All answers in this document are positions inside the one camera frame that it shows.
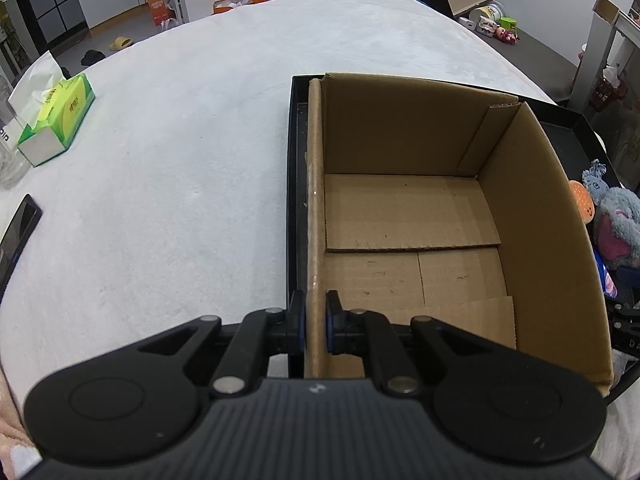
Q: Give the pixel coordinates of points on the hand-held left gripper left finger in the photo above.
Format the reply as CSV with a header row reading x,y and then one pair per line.
x,y
300,321

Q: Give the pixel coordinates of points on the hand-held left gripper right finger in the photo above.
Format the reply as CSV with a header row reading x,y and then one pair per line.
x,y
329,322

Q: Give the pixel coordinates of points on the blue tissue packet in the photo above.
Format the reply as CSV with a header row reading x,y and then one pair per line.
x,y
605,275

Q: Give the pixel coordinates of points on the grey pink elephant plush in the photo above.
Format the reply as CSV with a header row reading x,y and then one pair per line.
x,y
620,220

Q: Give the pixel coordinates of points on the burger plush toy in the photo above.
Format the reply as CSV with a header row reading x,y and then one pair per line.
x,y
582,201

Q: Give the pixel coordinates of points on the black shallow tray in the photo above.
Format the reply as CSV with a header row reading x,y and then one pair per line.
x,y
296,185

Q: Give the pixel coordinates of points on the brown cardboard box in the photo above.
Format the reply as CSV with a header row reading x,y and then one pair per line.
x,y
410,210

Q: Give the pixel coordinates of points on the small grey plush doll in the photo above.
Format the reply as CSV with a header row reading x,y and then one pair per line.
x,y
596,180

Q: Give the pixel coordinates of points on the red basket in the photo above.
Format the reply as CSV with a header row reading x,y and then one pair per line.
x,y
607,90

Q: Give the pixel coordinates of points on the white metal desk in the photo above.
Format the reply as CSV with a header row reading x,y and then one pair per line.
x,y
597,45

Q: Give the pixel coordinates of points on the dark grey bench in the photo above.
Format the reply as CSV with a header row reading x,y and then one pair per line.
x,y
530,55

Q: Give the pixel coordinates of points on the black smartphone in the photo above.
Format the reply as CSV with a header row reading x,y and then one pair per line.
x,y
17,240

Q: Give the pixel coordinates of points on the pink cloth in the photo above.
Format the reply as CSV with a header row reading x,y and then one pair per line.
x,y
10,420

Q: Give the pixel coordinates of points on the red toy figure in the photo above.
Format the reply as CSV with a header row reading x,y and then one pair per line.
x,y
505,36

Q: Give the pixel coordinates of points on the green tissue box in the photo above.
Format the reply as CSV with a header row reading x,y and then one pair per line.
x,y
60,110

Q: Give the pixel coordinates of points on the orange bag with white contents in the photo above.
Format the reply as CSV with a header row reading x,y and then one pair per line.
x,y
232,5

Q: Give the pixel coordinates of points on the green cup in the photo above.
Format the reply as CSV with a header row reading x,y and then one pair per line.
x,y
509,23

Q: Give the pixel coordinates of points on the yellow slipper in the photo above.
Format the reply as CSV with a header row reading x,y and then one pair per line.
x,y
120,43

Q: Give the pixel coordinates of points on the clear plastic bottle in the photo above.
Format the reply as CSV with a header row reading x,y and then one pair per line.
x,y
10,160

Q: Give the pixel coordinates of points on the black slipper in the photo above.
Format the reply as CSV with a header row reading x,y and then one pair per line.
x,y
92,57

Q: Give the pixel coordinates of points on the white tin can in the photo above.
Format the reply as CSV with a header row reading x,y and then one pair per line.
x,y
490,12

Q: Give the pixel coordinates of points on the orange cardboard box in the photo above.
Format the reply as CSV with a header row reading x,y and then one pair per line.
x,y
160,5

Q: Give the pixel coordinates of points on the dark grey cabinet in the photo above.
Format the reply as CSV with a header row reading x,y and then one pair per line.
x,y
45,5

